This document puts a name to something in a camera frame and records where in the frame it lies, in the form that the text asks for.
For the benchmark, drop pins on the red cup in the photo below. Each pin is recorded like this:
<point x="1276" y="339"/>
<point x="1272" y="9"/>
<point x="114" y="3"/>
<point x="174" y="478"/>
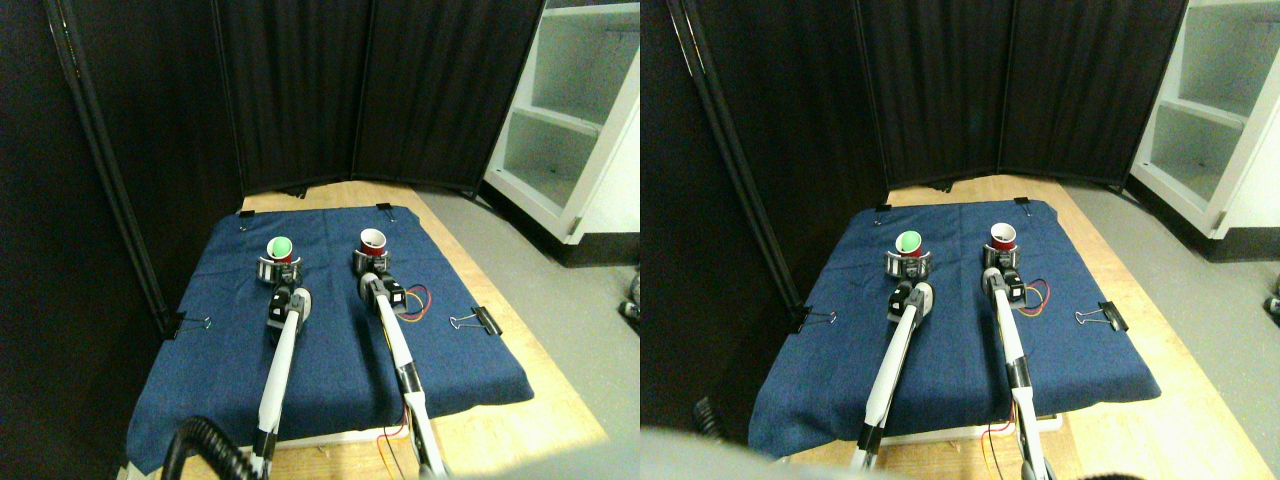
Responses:
<point x="1004" y="234"/>
<point x="280" y="246"/>
<point x="909" y="241"/>
<point x="373" y="238"/>

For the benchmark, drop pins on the white shelf unit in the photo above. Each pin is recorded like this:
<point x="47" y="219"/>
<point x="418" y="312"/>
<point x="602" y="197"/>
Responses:
<point x="615" y="190"/>
<point x="1250" y="190"/>

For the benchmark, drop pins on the small black device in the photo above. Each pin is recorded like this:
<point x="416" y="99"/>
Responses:
<point x="1272" y="298"/>
<point x="630" y="298"/>

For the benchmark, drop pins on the dark blue cloth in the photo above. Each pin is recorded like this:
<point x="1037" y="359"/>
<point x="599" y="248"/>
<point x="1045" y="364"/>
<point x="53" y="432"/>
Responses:
<point x="950" y="370"/>
<point x="330" y="370"/>

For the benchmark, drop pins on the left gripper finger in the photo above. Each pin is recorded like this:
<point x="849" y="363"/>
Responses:
<point x="922" y="266"/>
<point x="894" y="267"/>
<point x="265" y="271"/>
<point x="294" y="270"/>

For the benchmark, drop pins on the black curtain stand pole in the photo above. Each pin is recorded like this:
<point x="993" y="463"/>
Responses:
<point x="737" y="150"/>
<point x="105" y="150"/>

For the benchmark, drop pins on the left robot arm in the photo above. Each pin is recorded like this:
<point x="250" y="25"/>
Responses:
<point x="897" y="365"/>
<point x="281" y="370"/>

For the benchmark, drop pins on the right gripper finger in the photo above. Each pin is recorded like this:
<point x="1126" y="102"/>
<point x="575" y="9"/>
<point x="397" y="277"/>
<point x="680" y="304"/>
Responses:
<point x="1014" y="257"/>
<point x="384" y="262"/>
<point x="359" y="263"/>
<point x="990" y="258"/>

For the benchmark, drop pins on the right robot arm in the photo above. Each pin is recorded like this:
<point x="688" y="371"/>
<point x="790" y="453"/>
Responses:
<point x="400" y="350"/>
<point x="1012" y="345"/>

